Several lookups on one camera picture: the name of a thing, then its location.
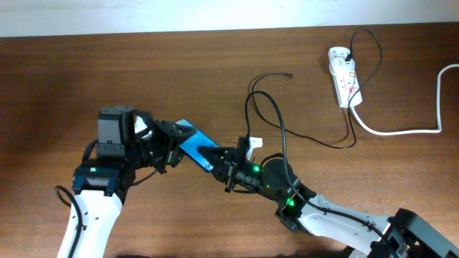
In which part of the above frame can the white power strip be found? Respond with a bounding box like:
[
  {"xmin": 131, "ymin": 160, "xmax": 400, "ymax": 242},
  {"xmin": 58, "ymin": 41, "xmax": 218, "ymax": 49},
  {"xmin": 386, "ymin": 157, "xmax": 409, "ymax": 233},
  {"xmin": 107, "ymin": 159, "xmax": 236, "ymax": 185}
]
[{"xmin": 328, "ymin": 47, "xmax": 362, "ymax": 108}]

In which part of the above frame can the black charging cable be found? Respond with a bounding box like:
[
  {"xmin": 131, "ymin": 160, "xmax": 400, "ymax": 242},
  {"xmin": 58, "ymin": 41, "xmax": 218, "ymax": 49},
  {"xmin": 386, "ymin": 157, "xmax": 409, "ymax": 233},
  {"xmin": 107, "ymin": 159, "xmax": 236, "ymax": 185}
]
[{"xmin": 250, "ymin": 29, "xmax": 384, "ymax": 150}]

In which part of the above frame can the blue Galaxy smartphone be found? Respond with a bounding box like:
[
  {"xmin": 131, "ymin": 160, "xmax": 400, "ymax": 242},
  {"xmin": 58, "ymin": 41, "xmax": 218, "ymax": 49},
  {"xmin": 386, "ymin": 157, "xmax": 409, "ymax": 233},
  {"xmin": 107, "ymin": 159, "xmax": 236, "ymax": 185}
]
[{"xmin": 176, "ymin": 119, "xmax": 219, "ymax": 173}]

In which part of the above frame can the white charger adapter plug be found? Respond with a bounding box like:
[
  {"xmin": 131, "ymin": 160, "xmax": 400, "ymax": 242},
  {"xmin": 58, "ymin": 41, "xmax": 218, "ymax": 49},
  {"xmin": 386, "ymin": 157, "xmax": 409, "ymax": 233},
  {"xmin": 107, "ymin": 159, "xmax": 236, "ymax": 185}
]
[{"xmin": 329, "ymin": 57, "xmax": 355, "ymax": 75}]

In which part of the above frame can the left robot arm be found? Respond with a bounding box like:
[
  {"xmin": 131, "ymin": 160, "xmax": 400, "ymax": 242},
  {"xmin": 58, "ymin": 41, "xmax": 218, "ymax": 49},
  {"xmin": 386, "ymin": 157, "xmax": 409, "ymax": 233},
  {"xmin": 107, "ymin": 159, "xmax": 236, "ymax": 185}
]
[{"xmin": 55, "ymin": 105, "xmax": 196, "ymax": 257}]

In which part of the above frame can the white power strip cord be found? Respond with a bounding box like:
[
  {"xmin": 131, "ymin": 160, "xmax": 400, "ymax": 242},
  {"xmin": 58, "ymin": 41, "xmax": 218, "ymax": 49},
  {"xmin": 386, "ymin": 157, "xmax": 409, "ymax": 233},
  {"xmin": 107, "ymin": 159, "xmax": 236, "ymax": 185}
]
[{"xmin": 349, "ymin": 63, "xmax": 459, "ymax": 136}]

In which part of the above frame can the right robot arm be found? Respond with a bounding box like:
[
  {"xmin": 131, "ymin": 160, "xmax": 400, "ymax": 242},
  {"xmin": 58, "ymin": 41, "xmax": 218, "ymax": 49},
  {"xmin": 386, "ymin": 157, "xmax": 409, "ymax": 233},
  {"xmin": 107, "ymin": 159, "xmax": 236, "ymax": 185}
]
[{"xmin": 197, "ymin": 138, "xmax": 458, "ymax": 258}]

